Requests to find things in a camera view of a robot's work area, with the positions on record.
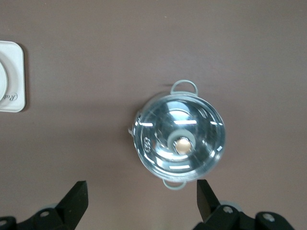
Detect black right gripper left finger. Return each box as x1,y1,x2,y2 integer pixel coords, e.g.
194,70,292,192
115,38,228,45
16,181,89,230

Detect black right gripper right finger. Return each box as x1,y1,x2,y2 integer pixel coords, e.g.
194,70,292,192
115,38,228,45
193,179,255,230

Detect cream rabbit print tray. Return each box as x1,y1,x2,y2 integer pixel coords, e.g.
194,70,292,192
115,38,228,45
0,40,26,113

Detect steel pot with glass lid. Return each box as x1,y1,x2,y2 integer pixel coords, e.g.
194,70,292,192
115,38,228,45
128,80,227,191

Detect glass pot lid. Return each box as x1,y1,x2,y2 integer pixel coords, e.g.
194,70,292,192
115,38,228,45
133,94,227,184

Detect brown tablecloth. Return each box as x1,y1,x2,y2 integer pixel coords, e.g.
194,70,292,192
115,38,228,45
0,0,307,230

